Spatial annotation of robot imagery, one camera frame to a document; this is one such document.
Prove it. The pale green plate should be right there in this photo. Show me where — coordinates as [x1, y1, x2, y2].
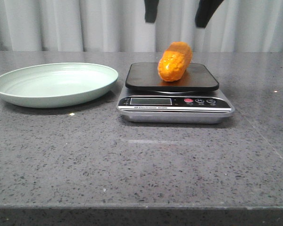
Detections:
[0, 63, 118, 108]

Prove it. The orange corn cob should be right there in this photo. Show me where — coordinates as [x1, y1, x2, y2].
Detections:
[158, 41, 193, 82]

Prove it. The white pleated curtain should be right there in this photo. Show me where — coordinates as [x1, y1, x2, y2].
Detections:
[0, 0, 283, 52]

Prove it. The silver black kitchen scale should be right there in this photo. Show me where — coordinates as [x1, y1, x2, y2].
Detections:
[117, 63, 235, 124]

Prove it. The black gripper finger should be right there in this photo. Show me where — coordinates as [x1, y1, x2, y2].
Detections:
[144, 0, 159, 23]
[195, 0, 223, 28]

